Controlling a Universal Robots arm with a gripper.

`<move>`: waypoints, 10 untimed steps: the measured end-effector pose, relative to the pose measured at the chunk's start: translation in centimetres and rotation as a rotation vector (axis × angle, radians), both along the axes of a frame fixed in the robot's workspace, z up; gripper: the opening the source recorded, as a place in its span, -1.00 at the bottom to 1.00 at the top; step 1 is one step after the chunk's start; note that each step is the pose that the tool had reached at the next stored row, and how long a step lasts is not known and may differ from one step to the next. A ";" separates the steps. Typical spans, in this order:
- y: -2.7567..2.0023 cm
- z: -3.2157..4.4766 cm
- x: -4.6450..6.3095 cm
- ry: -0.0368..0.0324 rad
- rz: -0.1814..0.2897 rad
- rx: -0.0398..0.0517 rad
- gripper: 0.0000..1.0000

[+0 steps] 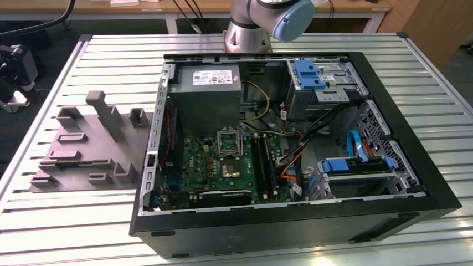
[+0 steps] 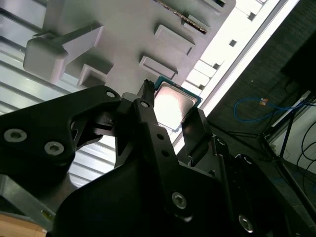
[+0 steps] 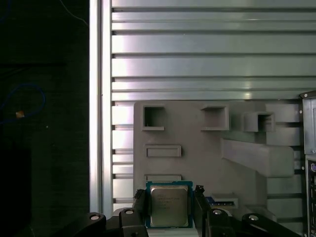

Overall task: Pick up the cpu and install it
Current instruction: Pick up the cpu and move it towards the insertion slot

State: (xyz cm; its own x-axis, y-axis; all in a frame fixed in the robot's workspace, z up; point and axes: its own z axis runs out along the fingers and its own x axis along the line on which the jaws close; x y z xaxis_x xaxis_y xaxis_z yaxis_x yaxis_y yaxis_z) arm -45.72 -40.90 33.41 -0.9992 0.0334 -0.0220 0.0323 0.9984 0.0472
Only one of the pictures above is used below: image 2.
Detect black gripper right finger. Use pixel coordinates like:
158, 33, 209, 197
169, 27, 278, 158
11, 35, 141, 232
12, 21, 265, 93
181, 108, 316, 237

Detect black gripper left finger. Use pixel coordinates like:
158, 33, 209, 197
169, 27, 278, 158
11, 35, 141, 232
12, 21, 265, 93
0, 79, 196, 219

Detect CPU with silver top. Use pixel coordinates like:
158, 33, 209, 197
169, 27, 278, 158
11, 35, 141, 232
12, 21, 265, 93
153, 75, 203, 134

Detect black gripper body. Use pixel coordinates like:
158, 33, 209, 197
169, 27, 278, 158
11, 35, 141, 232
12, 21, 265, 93
52, 159, 234, 237

